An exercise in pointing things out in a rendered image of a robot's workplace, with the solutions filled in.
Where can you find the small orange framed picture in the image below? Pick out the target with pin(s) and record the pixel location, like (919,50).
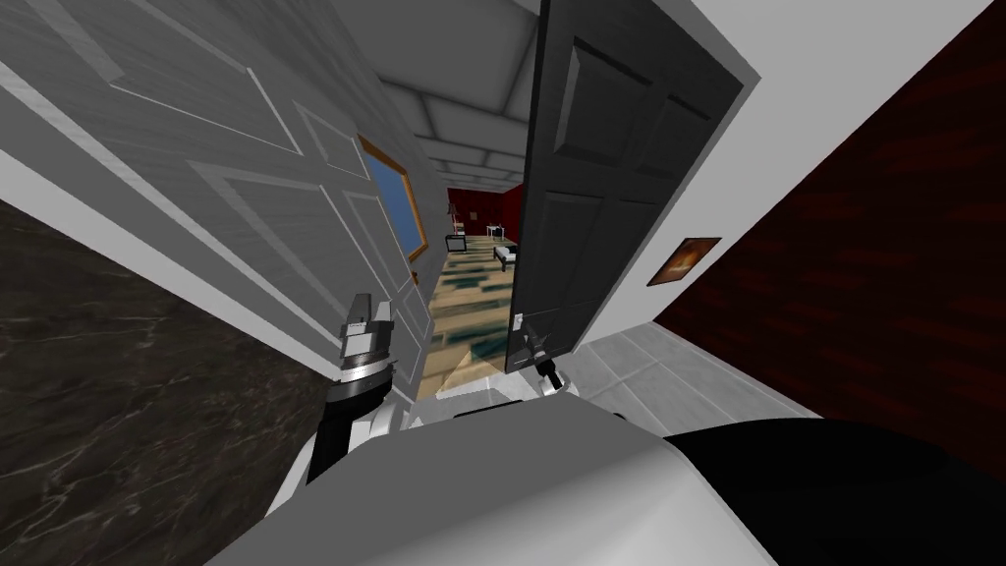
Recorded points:
(682,262)

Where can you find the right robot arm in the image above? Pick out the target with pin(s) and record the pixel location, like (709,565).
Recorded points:
(833,495)

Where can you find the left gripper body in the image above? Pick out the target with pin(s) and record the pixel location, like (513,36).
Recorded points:
(365,336)

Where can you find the dark panelled door leaf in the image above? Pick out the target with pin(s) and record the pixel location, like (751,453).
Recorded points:
(605,196)

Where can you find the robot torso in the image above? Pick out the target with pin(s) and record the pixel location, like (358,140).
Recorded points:
(503,487)

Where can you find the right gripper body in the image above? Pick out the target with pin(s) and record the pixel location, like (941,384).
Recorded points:
(538,344)

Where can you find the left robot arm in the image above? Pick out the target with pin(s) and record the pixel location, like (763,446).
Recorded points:
(346,417)

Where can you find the small white table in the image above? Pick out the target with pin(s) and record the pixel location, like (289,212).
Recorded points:
(494,230)

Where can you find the grey panelled door leaf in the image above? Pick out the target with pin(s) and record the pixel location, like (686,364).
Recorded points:
(236,157)

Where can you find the gold framed blue picture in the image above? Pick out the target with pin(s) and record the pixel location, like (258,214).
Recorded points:
(397,200)

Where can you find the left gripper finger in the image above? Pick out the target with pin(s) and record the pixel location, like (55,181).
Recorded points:
(384,311)
(361,308)

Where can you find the black and white bed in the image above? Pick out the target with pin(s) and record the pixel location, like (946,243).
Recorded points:
(506,254)

